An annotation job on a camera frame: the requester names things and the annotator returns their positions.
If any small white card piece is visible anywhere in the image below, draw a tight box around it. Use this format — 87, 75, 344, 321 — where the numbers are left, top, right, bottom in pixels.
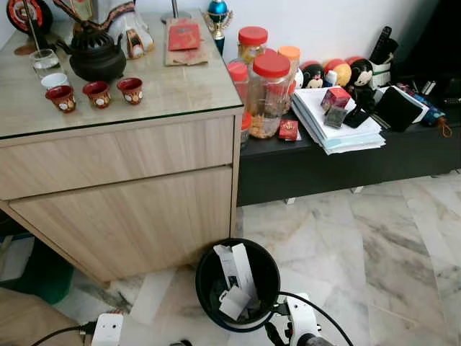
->
219, 287, 251, 322

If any black mouse plush toy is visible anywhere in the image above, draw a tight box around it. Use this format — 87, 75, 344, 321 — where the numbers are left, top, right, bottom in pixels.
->
299, 61, 326, 90

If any clear drinking glass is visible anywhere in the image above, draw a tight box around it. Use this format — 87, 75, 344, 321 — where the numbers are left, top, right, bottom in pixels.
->
30, 49, 62, 79

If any tan brown fabric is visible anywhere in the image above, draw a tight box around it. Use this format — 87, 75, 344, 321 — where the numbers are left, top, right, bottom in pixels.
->
0, 288, 81, 346

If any small flat red box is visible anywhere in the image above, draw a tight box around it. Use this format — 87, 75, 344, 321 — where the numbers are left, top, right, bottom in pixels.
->
278, 120, 300, 143

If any slim black case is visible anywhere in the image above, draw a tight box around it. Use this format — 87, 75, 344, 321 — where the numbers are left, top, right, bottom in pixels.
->
343, 101, 376, 130

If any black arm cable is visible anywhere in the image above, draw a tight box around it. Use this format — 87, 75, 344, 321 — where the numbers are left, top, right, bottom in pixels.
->
29, 322, 96, 346
277, 290, 354, 346

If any large clear jar red lid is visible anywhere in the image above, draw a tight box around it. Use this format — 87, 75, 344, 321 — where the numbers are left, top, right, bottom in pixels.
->
247, 52, 293, 139

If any light wooden drawer cabinet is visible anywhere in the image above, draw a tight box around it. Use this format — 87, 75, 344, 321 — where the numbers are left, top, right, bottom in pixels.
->
0, 14, 244, 283

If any stack of white papers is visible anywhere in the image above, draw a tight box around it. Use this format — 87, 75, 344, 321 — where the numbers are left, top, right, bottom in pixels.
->
290, 85, 387, 156

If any large black television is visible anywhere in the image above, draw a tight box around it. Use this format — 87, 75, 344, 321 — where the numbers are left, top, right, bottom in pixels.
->
419, 0, 461, 79

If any white robed figurine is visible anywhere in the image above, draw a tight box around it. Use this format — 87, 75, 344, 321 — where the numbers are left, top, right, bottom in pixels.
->
94, 0, 156, 61

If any small white cup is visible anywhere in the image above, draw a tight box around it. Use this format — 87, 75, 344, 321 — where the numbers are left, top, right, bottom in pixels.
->
40, 73, 70, 90

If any dark green container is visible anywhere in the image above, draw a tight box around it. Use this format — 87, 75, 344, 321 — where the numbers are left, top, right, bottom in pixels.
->
0, 238, 74, 305

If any black square pouch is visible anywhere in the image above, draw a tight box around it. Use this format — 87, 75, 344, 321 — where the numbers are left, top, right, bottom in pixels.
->
374, 85, 426, 133

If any black incense burner pot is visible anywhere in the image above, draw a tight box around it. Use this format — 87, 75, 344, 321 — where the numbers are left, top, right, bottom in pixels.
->
56, 27, 128, 83

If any small red patterned cup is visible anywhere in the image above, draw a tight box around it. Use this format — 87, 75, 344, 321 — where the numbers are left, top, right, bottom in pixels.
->
45, 85, 77, 115
82, 81, 112, 110
117, 77, 145, 107

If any mouse plush with red bow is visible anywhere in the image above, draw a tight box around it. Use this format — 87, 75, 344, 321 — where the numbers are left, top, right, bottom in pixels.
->
349, 56, 376, 92

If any small grey packet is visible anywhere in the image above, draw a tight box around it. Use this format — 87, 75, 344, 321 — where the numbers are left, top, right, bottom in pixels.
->
324, 106, 349, 130

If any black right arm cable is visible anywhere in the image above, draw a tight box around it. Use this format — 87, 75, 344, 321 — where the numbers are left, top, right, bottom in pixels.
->
277, 290, 354, 346

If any red packet on wooden stand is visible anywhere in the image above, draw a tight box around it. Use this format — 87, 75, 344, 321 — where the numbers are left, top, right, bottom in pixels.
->
164, 18, 210, 68

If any medium clear jar red lid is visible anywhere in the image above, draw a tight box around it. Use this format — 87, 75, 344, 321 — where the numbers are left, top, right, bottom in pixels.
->
237, 26, 269, 67

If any white holder with black remotes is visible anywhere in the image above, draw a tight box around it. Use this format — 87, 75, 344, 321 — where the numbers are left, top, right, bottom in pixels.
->
368, 26, 399, 88

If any round black and red ornament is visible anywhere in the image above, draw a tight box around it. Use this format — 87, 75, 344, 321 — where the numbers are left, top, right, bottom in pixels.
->
6, 0, 55, 34

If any black low TV console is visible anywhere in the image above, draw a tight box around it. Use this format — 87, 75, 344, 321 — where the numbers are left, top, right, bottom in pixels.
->
238, 101, 461, 208

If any blue and gold trophy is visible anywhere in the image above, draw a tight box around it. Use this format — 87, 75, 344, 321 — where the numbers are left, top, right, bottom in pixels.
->
204, 0, 233, 56

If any clear jar orange lid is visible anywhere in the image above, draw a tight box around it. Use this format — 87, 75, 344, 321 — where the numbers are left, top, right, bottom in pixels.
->
278, 45, 302, 81

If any red cube box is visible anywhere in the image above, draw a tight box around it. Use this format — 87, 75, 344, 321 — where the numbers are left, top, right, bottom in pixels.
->
321, 86, 352, 111

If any round black rubbish bin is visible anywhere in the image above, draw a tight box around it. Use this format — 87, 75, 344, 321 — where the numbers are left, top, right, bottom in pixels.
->
195, 238, 282, 333

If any long white carton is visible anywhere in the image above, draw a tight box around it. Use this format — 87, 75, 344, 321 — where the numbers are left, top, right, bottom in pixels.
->
214, 243, 258, 298

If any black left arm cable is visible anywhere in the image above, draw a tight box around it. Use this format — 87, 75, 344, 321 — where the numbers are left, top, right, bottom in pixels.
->
29, 322, 96, 346

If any orange yellow plush toy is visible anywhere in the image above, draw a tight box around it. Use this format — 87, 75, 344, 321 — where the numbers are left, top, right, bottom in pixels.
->
324, 58, 353, 88

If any slim clear jar red lid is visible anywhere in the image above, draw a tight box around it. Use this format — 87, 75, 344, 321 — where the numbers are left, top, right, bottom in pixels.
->
227, 61, 250, 107

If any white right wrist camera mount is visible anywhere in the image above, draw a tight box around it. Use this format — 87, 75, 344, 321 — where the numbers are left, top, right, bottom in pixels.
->
285, 292, 322, 346

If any short jar red lid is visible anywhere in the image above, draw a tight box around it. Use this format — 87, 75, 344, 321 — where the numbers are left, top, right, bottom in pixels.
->
241, 110, 254, 149

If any blue pouch with brown cord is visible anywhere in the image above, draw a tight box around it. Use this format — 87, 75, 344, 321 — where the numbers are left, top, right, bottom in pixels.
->
414, 94, 453, 138

